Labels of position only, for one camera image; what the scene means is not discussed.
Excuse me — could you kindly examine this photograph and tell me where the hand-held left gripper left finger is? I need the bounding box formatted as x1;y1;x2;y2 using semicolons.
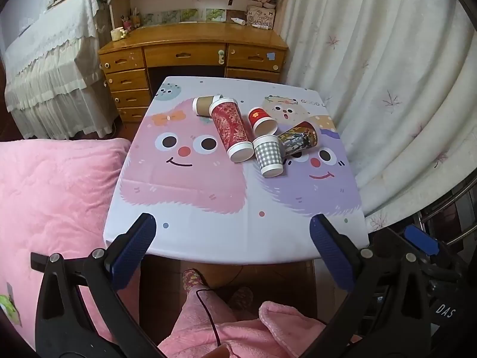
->
30;212;165;358

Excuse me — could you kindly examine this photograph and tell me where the wooden desk with drawers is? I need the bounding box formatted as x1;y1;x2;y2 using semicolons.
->
97;21;289;124

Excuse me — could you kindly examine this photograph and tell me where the white lace furniture cover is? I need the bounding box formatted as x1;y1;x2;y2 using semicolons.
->
4;0;120;140

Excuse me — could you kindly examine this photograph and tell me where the grey checked paper cup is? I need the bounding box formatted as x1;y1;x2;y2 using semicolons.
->
253;134;284;178

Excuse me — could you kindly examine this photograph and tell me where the small red paper cup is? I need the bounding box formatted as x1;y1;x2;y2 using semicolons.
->
248;107;278;135

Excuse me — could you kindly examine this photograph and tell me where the pink fluffy blanket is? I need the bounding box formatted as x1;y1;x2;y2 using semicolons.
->
0;138;141;348

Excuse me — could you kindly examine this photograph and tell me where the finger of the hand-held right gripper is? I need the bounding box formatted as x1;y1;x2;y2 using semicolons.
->
382;226;461;282

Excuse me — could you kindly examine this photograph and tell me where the printed cardboard box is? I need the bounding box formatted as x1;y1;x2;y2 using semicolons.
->
246;5;276;30

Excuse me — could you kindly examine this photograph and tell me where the person's leg in pink pyjamas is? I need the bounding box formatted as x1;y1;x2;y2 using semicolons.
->
157;287;360;358

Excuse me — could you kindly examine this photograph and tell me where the brown paper cup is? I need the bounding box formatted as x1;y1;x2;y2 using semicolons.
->
192;95;224;117

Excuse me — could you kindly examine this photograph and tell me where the cartoon printed tablecloth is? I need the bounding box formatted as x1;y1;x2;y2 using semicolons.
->
103;76;369;265

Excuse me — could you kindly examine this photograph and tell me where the metal chair frame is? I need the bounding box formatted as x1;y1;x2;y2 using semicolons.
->
417;177;477;250

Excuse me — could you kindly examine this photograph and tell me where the thin black cable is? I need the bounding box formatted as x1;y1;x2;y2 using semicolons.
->
196;289;221;348

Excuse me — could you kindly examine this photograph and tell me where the white floral curtain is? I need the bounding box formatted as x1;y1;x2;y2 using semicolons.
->
279;0;477;232

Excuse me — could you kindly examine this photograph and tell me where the pink patterned slipper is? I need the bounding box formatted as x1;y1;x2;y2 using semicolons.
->
228;287;254;309
182;268;205;292

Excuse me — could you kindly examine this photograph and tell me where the dark printed paper cup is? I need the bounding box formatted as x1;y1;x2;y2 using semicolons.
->
276;121;318;156

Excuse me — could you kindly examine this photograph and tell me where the tall red patterned cup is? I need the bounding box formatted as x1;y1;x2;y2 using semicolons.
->
209;98;254;163

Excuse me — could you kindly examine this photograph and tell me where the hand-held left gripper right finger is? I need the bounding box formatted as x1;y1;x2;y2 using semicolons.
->
299;214;430;358

